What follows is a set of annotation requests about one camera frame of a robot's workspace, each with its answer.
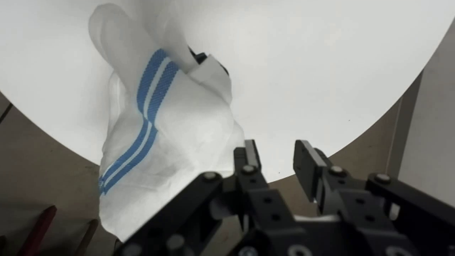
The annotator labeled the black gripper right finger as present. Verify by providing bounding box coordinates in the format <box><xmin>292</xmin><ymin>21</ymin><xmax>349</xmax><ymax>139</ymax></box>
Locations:
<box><xmin>292</xmin><ymin>139</ymin><xmax>455</xmax><ymax>256</ymax></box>

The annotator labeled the white towel with blue stripes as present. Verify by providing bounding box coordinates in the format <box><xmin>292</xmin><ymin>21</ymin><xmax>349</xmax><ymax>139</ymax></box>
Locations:
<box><xmin>88</xmin><ymin>1</ymin><xmax>246</xmax><ymax>243</ymax></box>

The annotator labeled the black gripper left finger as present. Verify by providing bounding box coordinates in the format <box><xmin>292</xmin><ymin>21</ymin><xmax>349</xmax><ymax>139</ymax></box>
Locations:
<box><xmin>112</xmin><ymin>137</ymin><xmax>297</xmax><ymax>256</ymax></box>

